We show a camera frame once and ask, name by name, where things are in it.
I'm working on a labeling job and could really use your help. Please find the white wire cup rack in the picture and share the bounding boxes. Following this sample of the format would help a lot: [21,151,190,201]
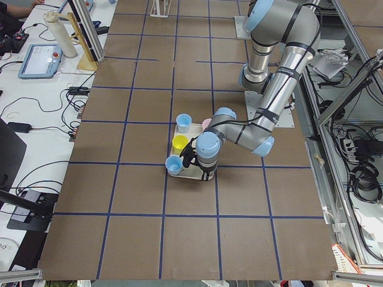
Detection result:
[150,0,172,18]

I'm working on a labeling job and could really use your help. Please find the person at desk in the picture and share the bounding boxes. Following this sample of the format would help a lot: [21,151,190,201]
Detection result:
[1,0,45,56]

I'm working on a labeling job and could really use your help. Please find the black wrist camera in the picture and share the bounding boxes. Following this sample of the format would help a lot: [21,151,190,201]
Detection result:
[180,138,198,168]

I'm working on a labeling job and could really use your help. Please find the computer monitor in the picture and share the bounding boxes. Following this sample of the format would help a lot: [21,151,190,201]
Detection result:
[0,118,53,233]

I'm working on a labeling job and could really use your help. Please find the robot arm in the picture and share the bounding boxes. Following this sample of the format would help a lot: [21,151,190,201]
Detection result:
[195,1,320,181]

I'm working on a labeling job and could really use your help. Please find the white plastic tray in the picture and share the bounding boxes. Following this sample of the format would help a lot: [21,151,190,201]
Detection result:
[168,123,214,181]

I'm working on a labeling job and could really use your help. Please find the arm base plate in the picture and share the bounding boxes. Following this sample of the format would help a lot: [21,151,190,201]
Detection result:
[234,16,251,40]
[244,91,295,128]

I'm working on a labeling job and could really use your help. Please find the white cylindrical bottle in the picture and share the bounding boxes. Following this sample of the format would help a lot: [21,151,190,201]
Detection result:
[44,10,77,59]

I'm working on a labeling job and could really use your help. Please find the pink plastic cup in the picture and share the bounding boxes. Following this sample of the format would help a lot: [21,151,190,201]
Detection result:
[202,118,212,131]

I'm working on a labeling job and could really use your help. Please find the yellow plastic cup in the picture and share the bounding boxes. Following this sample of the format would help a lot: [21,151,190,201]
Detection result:
[172,135,189,155]

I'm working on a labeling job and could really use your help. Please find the wooden mug tree stand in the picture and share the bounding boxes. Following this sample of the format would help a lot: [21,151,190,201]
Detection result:
[59,13,98,71]

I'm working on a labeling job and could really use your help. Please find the light blue plastic cup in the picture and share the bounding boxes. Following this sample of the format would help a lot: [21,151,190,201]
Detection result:
[176,114,192,133]

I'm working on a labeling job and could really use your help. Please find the blue teach pendant tablet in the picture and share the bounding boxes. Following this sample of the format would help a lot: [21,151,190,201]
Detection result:
[18,44,62,80]

